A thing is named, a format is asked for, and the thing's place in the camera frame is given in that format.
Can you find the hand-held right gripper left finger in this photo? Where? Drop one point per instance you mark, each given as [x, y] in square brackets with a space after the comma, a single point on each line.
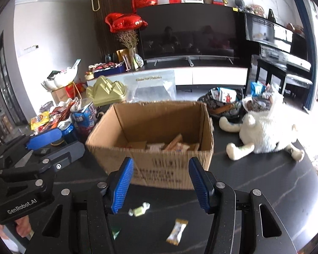
[120, 187]

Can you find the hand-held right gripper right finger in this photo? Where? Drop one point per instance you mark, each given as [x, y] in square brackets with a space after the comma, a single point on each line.
[198, 187]

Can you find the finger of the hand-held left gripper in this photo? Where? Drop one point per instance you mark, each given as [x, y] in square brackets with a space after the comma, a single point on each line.
[43, 138]
[66, 153]

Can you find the green white candy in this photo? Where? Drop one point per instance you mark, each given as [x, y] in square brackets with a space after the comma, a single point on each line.
[139, 209]

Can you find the brown cardboard box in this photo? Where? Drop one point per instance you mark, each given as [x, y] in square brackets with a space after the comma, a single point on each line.
[159, 164]

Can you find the green snack packet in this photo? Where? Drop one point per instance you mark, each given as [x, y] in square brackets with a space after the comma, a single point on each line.
[116, 233]

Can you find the gold white snack packet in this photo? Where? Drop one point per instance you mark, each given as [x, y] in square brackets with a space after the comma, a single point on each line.
[177, 231]

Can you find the yellow orange snack packet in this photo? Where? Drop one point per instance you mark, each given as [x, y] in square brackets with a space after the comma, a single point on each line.
[175, 142]

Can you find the white red snack packet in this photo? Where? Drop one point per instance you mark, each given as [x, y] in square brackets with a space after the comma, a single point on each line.
[155, 147]

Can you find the pile of snacks in bowl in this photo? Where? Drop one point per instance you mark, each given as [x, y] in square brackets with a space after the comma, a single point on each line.
[57, 116]

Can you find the blue tray of snacks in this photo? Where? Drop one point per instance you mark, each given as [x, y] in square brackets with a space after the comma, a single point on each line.
[108, 70]

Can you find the person's left hand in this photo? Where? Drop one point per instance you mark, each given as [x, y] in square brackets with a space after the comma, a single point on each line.
[23, 227]

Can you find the blue drink can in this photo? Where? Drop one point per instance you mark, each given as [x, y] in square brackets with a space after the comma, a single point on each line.
[69, 133]

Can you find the grey trash bin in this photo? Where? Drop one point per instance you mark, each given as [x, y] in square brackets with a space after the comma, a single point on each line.
[46, 106]

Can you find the blue snack carton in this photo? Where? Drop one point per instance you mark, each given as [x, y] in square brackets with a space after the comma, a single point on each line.
[84, 116]

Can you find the open cardboard box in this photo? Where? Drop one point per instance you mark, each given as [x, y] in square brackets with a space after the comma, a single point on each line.
[60, 94]

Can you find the red box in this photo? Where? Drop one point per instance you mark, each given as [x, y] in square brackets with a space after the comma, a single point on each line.
[70, 90]

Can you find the small white lotus bowl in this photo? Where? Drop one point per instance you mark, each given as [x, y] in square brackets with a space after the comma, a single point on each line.
[61, 80]

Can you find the black glass door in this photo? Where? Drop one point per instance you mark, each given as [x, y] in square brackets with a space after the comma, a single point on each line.
[5, 84]

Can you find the gold mountain-shaped box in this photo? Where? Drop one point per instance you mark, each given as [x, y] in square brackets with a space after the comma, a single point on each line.
[106, 92]

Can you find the patterned snack basket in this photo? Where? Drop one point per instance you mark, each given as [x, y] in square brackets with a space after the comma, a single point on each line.
[222, 107]

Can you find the white plush toy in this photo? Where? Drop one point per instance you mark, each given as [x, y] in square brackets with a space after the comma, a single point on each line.
[262, 129]

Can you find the clear plastic bag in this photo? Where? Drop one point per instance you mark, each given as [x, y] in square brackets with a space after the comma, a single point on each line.
[148, 84]

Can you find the white tv cabinet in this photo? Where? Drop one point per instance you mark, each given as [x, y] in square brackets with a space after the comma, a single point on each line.
[214, 75]

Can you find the glass vase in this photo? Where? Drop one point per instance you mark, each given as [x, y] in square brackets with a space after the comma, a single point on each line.
[132, 59]

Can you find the blue snack bag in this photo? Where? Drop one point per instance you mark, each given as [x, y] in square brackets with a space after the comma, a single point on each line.
[257, 88]

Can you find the dried flower bunch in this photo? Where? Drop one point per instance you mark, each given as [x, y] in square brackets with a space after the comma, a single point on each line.
[127, 39]

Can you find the red heart balloon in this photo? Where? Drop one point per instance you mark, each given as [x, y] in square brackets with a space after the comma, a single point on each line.
[112, 22]
[143, 0]
[131, 23]

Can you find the piano bench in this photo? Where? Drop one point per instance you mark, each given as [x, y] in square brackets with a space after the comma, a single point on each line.
[298, 78]

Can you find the black television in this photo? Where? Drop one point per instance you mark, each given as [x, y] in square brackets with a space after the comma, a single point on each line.
[188, 31]

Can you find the black piano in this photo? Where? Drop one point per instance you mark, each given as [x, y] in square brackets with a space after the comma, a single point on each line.
[267, 31]

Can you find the blue curtain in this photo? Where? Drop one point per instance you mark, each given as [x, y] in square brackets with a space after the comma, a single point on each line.
[307, 45]

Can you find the black metronome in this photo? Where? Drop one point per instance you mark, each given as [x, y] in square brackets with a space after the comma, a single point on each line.
[272, 16]

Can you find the small doll toy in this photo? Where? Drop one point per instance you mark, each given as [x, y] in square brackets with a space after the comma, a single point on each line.
[256, 10]

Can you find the wall switch panel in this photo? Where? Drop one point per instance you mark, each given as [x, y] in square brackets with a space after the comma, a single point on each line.
[28, 49]

